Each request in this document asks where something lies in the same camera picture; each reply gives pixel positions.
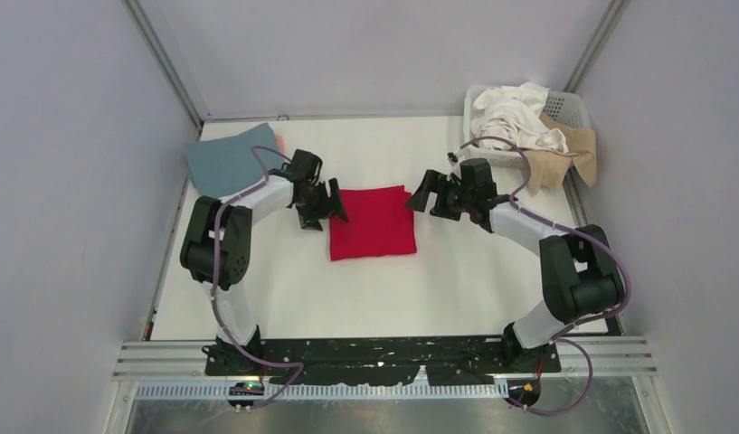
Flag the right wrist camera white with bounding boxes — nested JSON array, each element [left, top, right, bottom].
[[447, 152, 463, 166]]

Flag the folded pink t shirt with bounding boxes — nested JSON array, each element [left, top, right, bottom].
[[275, 135, 286, 154]]

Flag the folded blue-grey t shirt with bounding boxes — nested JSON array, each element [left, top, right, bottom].
[[185, 124, 284, 198]]

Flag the beige t shirt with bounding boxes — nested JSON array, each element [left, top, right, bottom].
[[526, 113, 598, 195]]

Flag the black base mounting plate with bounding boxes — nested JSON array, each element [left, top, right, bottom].
[[202, 335, 561, 386]]

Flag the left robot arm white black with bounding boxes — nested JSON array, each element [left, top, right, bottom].
[[179, 149, 348, 372]]

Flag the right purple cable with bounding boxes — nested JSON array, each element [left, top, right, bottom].
[[452, 136, 634, 418]]

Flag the red t shirt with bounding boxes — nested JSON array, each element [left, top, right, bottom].
[[329, 185, 417, 261]]

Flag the white t shirt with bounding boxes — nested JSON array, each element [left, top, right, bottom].
[[469, 82, 568, 153]]

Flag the white plastic laundry basket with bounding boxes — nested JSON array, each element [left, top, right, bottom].
[[461, 84, 591, 169]]

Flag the aluminium frame rail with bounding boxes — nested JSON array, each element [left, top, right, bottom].
[[113, 336, 658, 403]]

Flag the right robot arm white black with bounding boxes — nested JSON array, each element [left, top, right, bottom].
[[405, 158, 626, 363]]

